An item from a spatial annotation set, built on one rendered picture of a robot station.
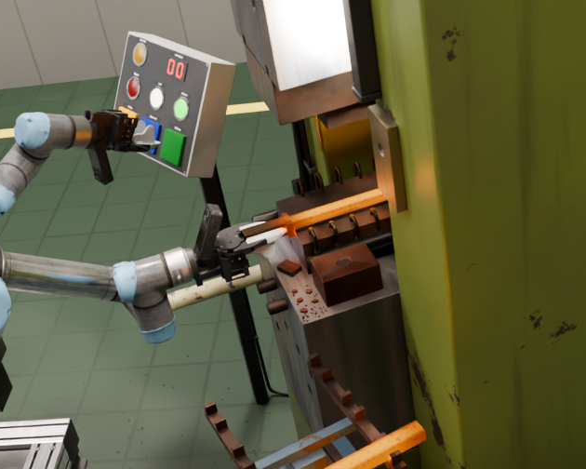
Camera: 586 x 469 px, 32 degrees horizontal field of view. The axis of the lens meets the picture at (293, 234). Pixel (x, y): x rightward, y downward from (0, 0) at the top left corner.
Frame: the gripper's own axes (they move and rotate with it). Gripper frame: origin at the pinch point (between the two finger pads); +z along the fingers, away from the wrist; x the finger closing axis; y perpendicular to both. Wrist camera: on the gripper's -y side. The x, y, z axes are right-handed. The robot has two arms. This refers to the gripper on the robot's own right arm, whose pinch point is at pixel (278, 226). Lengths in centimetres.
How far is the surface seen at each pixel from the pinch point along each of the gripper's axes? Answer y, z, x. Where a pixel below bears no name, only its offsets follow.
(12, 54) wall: 82, -55, -333
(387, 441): 5, -1, 60
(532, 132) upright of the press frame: -36, 33, 49
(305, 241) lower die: 0.8, 3.6, 6.7
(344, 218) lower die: 0.8, 13.4, 3.1
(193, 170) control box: 3.3, -10.6, -37.4
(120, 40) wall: 81, -2, -312
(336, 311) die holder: 8.5, 3.9, 21.4
